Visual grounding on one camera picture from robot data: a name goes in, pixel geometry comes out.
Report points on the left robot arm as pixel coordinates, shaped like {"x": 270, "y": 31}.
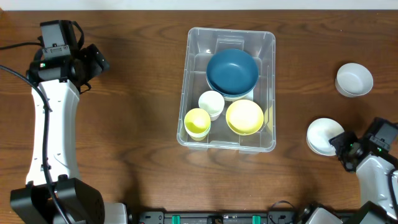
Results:
{"x": 59, "y": 73}

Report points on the grey small bowl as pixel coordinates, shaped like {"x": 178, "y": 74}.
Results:
{"x": 353, "y": 80}

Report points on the clear plastic storage container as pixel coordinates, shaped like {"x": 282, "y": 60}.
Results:
{"x": 202, "y": 44}

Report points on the yellow cup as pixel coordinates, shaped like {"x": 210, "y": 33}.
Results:
{"x": 197, "y": 117}
{"x": 197, "y": 138}

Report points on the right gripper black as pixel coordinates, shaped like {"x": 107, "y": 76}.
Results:
{"x": 339, "y": 144}

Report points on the light blue cup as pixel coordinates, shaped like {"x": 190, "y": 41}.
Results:
{"x": 197, "y": 132}

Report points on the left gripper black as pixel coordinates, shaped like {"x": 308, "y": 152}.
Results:
{"x": 94, "y": 59}

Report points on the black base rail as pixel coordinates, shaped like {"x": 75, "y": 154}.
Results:
{"x": 276, "y": 216}

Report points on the cream large bowl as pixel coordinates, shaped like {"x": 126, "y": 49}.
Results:
{"x": 239, "y": 99}

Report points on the pink cup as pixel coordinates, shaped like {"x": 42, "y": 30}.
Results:
{"x": 215, "y": 116}

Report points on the cream cup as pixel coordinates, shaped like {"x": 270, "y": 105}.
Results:
{"x": 212, "y": 102}

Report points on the yellow small bowl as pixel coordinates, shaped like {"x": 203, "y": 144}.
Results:
{"x": 244, "y": 117}

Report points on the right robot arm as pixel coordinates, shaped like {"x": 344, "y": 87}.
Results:
{"x": 368, "y": 157}

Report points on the blue bowl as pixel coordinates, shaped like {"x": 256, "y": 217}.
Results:
{"x": 232, "y": 71}
{"x": 232, "y": 97}

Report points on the white small bowl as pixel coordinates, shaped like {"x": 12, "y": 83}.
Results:
{"x": 320, "y": 132}

